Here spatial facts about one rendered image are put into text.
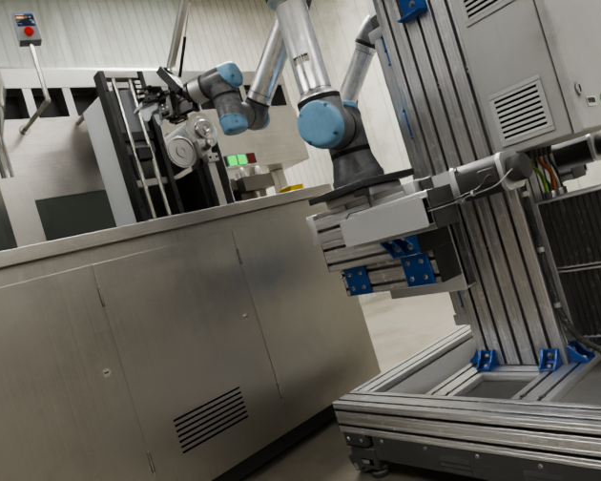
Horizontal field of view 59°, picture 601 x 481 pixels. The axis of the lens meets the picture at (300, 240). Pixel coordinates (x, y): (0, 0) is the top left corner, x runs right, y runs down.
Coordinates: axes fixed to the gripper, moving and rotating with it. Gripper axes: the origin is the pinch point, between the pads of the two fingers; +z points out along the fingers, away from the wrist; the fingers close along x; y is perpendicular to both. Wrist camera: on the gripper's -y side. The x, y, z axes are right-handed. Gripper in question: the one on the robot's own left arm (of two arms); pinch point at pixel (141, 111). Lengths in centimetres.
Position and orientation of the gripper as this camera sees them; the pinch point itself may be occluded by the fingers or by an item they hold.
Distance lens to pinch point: 175.9
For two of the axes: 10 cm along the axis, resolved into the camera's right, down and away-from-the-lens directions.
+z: -8.7, 2.6, 4.2
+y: 2.3, 9.6, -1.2
